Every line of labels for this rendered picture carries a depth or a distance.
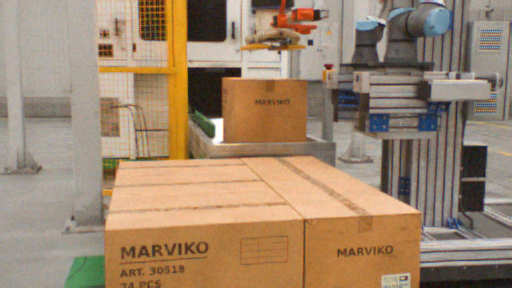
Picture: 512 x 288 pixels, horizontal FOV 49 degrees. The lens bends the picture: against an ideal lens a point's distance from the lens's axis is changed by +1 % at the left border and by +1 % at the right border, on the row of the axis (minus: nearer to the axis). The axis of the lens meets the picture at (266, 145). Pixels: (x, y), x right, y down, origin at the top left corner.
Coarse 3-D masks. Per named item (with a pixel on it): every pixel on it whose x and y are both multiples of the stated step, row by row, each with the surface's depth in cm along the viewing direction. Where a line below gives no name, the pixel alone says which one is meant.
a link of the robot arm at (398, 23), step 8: (400, 8) 242; (408, 8) 241; (392, 16) 245; (400, 16) 242; (408, 16) 239; (392, 24) 245; (400, 24) 241; (392, 32) 245; (400, 32) 243; (408, 32) 240
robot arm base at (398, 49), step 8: (392, 40) 245; (400, 40) 243; (408, 40) 243; (392, 48) 245; (400, 48) 243; (408, 48) 243; (384, 56) 249; (392, 56) 244; (400, 56) 243; (408, 56) 243; (416, 56) 246
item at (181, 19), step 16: (96, 0) 380; (176, 0) 350; (176, 16) 351; (112, 32) 378; (176, 32) 352; (112, 48) 379; (128, 80) 377; (144, 80) 371; (128, 112) 380; (160, 128) 371; (112, 176) 393; (112, 192) 392
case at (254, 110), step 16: (224, 80) 339; (240, 80) 294; (256, 80) 295; (272, 80) 297; (288, 80) 299; (304, 80) 300; (224, 96) 341; (240, 96) 295; (256, 96) 297; (272, 96) 298; (288, 96) 300; (304, 96) 302; (224, 112) 343; (240, 112) 296; (256, 112) 298; (272, 112) 299; (288, 112) 301; (304, 112) 303; (224, 128) 344; (240, 128) 297; (256, 128) 299; (272, 128) 301; (288, 128) 302; (304, 128) 304
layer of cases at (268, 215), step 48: (144, 192) 206; (192, 192) 207; (240, 192) 207; (288, 192) 208; (336, 192) 208; (144, 240) 162; (192, 240) 165; (240, 240) 168; (288, 240) 172; (336, 240) 175; (384, 240) 179
